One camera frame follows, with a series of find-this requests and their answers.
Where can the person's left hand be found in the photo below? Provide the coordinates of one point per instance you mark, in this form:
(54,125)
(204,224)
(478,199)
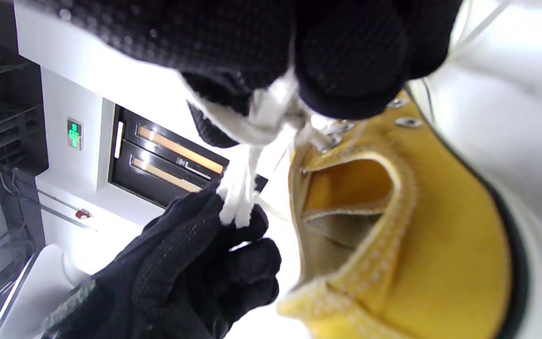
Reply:
(181,273)

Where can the red fire alarm button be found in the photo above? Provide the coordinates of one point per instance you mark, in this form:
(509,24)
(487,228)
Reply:
(83,214)

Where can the white shoe lace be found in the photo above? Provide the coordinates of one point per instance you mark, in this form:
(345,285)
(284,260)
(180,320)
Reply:
(243,188)

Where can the black double door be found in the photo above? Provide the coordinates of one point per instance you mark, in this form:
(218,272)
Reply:
(167,160)

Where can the yellow canvas shoe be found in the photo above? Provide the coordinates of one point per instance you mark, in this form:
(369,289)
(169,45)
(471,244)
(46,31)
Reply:
(440,235)

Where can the person's right hand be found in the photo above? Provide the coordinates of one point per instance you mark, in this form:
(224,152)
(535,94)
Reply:
(233,37)

